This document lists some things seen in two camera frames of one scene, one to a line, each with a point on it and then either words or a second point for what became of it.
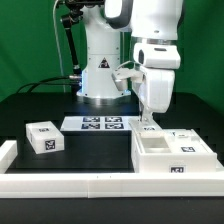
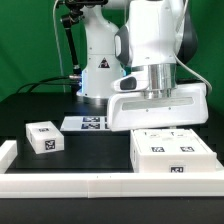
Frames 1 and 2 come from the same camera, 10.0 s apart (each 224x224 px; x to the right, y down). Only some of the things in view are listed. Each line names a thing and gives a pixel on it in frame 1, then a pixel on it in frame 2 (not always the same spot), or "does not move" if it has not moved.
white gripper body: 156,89 to 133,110
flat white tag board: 96,123 does not move
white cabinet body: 173,151 does not move
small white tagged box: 44,137 does not move
